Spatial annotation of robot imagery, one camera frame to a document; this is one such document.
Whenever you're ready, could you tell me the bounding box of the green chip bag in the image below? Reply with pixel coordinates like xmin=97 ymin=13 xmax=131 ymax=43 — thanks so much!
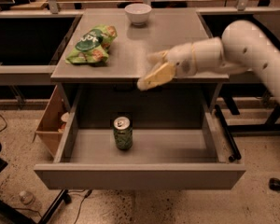
xmin=65 ymin=24 xmax=118 ymax=64

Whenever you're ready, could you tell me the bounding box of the grey cabinet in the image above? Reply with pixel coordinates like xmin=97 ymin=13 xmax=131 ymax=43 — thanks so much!
xmin=51 ymin=8 xmax=228 ymax=129

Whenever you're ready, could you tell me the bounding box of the green soda can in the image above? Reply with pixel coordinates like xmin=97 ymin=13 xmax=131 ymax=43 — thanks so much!
xmin=113 ymin=116 xmax=133 ymax=150

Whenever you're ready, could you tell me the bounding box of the open grey top drawer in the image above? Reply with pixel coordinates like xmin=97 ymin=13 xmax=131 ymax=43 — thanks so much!
xmin=35 ymin=113 xmax=245 ymax=190

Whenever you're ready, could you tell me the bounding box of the black caster wheel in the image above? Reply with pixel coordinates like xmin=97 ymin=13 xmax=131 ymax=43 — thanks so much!
xmin=269 ymin=178 xmax=280 ymax=191

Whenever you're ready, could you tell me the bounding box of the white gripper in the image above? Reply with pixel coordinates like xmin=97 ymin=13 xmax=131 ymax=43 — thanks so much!
xmin=137 ymin=43 xmax=197 ymax=91

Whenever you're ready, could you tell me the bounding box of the black floor cable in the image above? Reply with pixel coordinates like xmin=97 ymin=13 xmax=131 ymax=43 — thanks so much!
xmin=72 ymin=189 xmax=93 ymax=224

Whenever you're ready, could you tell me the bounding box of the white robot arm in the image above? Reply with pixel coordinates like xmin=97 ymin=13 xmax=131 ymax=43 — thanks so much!
xmin=137 ymin=21 xmax=280 ymax=104

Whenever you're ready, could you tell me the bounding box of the wooden side box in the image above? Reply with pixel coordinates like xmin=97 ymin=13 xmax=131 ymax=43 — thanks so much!
xmin=35 ymin=87 xmax=67 ymax=157

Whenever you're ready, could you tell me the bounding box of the white bowl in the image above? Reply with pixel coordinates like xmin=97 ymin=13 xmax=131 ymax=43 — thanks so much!
xmin=124 ymin=3 xmax=152 ymax=25

